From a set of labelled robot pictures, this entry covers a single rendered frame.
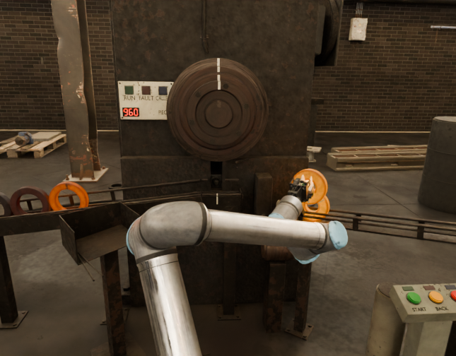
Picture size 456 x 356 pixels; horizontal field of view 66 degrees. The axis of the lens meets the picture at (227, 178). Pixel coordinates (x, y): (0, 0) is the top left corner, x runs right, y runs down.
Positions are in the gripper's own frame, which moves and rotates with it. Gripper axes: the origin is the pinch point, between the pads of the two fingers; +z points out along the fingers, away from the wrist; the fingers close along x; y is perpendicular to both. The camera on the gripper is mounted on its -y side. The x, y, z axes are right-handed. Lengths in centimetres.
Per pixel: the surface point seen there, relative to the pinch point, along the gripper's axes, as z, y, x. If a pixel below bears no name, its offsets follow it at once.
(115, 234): -52, -10, 69
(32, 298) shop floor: -71, -68, 143
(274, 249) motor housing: -12.1, -33.1, 12.8
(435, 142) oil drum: 238, -88, -45
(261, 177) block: 6.6, -6.7, 26.3
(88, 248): -65, -8, 71
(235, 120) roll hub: 0.7, 25.1, 34.1
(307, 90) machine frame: 43, 25, 16
